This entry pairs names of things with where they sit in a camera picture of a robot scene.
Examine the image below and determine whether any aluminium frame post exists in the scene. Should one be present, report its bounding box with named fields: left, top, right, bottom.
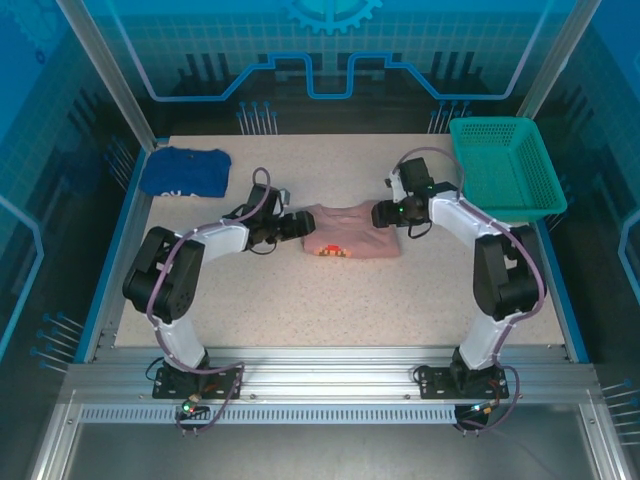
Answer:
left=513, top=0, right=606, bottom=124
left=55, top=0, right=159, bottom=150

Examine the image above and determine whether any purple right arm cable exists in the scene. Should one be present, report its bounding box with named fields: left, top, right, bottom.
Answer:
left=394, top=145, right=547, bottom=437

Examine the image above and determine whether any pink t-shirt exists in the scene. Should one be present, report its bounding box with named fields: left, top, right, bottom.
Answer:
left=301, top=199, right=403, bottom=261

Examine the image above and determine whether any aluminium side profile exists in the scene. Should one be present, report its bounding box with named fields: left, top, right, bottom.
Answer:
left=579, top=402, right=629, bottom=480
left=27, top=394, right=84, bottom=480

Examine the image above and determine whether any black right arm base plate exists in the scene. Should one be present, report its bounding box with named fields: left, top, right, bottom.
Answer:
left=414, top=366, right=509, bottom=400

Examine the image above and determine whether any blue folded t-shirt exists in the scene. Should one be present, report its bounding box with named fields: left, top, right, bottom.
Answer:
left=138, top=147, right=233, bottom=199

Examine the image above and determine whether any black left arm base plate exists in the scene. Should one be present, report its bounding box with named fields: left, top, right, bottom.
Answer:
left=152, top=367, right=245, bottom=401

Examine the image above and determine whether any white slotted cable duct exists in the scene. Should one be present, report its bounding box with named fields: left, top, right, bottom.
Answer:
left=77, top=405, right=459, bottom=425

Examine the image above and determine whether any teal plastic mesh basket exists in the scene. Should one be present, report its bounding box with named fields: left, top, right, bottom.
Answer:
left=448, top=116, right=569, bottom=225

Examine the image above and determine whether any grey metal shelf plate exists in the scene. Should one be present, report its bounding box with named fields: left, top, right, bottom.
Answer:
left=63, top=422, right=599, bottom=480

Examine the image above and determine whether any aluminium rail beam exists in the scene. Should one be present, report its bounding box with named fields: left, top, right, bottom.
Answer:
left=62, top=343, right=604, bottom=407

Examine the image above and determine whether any cable connector with green light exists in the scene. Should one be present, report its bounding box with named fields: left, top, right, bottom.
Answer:
left=175, top=394, right=211, bottom=421
left=455, top=401, right=501, bottom=419

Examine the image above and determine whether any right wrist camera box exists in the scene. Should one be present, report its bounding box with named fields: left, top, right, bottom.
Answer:
left=383, top=168, right=405, bottom=201

